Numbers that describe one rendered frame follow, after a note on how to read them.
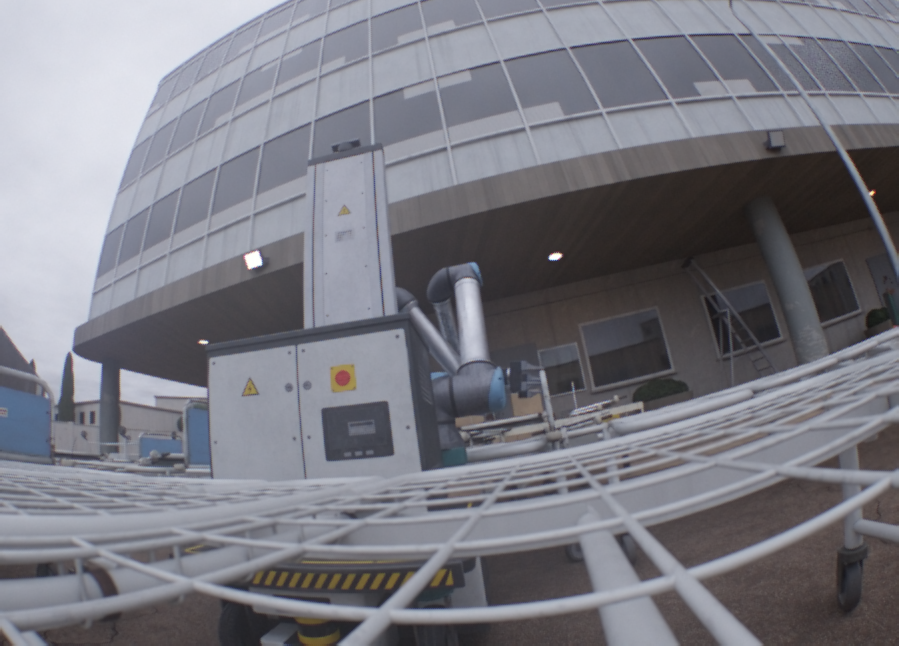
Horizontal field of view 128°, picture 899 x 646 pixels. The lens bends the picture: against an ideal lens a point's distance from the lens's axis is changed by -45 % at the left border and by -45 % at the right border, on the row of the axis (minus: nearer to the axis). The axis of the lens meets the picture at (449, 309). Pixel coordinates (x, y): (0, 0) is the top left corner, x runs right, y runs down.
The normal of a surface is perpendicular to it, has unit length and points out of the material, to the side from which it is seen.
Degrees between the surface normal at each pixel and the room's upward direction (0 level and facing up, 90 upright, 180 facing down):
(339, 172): 90
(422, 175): 90
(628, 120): 90
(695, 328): 90
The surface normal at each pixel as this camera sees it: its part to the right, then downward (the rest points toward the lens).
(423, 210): -0.25, -0.29
